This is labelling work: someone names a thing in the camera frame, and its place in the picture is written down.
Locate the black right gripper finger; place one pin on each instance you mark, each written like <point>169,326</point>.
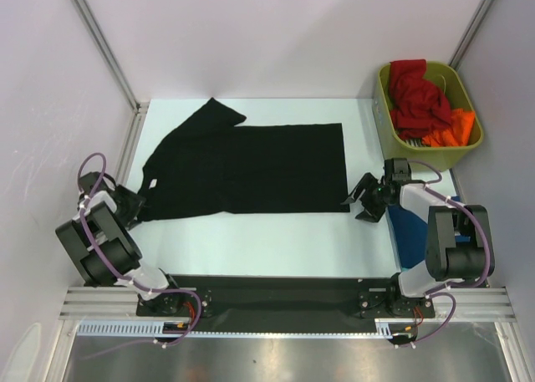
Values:
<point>364,188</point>
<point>370,214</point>

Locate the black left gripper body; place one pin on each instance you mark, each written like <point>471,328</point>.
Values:
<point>129,207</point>

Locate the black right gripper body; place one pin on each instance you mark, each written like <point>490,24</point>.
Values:
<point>372,196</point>

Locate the black t shirt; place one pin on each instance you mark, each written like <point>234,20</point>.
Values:
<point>213,162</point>

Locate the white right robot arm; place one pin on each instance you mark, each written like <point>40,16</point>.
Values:
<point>458,245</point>

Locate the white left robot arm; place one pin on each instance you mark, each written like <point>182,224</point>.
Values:
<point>98,243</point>

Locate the folded dark blue t shirt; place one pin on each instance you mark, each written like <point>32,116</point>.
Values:
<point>424,229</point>

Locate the red t shirt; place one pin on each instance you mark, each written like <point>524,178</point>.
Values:
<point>419,106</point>

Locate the orange t shirt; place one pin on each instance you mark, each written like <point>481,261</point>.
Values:
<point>457,134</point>

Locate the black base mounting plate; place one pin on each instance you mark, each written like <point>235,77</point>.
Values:
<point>229,300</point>

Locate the green plastic basket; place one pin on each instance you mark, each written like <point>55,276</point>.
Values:
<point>442,158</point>

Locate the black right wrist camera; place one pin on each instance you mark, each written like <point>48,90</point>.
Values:
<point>397,171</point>

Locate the white slotted cable duct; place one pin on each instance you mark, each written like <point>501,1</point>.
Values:
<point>356,329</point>

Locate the aluminium frame post right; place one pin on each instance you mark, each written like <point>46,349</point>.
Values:
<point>472,29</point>

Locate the aluminium frame post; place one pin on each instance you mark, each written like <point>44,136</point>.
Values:
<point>102,44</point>
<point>472,29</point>

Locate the aluminium frame post left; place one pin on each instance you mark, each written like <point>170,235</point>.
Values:
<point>102,44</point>

